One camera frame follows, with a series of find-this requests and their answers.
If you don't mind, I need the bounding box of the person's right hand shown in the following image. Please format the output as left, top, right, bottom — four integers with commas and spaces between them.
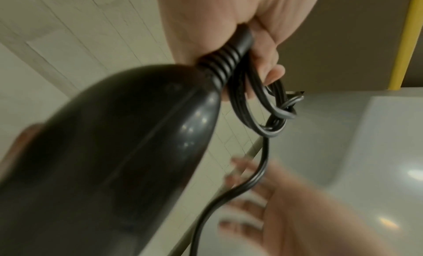
218, 156, 397, 256

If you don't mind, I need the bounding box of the person's left hand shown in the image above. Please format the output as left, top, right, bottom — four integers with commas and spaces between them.
155, 0, 325, 101

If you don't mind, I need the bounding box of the yellow beam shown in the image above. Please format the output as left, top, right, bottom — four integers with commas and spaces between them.
387, 0, 423, 91

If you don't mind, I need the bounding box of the black hair dryer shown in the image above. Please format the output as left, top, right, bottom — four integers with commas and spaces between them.
0, 63, 223, 256

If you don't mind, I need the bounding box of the black hair dryer cord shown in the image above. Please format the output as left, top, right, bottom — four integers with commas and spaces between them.
189, 23, 307, 256

